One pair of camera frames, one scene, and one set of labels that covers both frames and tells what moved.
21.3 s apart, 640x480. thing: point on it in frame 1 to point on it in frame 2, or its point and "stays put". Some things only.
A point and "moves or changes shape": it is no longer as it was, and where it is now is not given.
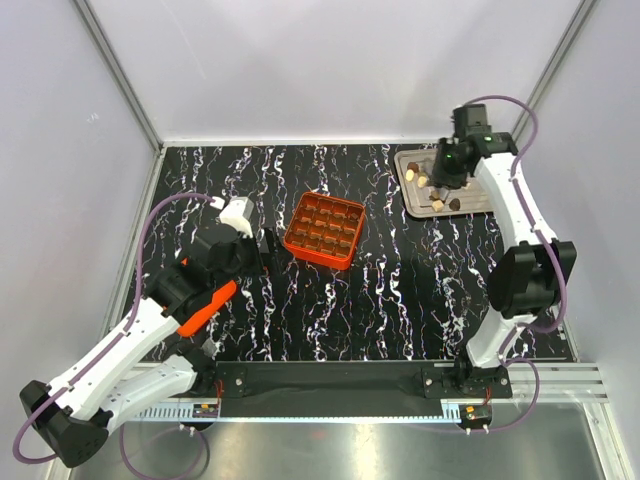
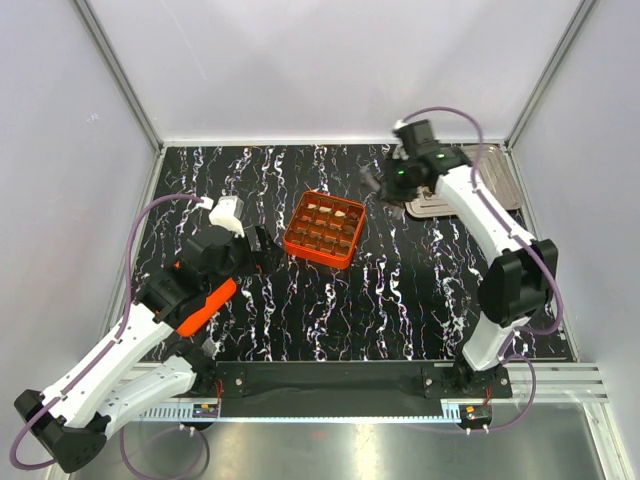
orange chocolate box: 325,229 stays put
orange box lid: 197,318 stays put
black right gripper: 438,175 to 390,188
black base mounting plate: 408,379 stays put
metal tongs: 444,193 moves or changes shape
